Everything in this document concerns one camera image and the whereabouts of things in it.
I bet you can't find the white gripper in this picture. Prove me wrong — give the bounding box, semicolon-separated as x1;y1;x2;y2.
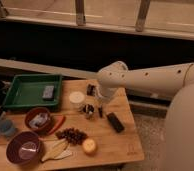
96;86;117;104

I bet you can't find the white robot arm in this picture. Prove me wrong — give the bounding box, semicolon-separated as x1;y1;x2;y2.
97;61;194;171

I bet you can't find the blue plastic cup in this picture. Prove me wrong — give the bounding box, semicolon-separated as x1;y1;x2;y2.
0;119;16;137

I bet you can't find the black binder clip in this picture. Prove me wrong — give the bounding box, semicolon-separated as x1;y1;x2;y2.
87;84;96;96

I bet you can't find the black rectangular block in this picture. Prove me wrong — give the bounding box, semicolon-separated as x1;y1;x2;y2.
107;113;124;133

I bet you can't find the red chili pepper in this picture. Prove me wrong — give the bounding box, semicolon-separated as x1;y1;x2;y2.
46;116;66;135

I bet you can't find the bunch of dark grapes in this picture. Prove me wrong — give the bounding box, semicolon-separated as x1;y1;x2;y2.
55;128;88;145

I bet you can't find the yellow round fruit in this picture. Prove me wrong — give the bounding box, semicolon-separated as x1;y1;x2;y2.
82;138;97;155

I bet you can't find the grey sponge block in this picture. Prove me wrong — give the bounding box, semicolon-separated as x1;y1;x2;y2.
42;85;55;100

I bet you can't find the crumpled foil wrapper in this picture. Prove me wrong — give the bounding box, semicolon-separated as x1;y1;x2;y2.
29;113;48;129

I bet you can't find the wooden spatula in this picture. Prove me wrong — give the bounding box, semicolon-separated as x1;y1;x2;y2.
41;139;68;162

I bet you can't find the red bowl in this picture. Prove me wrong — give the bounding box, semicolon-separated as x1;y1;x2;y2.
25;107;53;135

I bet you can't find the green plastic tray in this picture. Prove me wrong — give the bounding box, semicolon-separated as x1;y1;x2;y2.
3;74;62;110

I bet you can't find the purple bowl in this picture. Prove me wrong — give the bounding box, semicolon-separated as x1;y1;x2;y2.
6;131;42;165

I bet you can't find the black handled knife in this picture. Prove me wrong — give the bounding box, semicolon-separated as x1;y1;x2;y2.
98;105;103;118

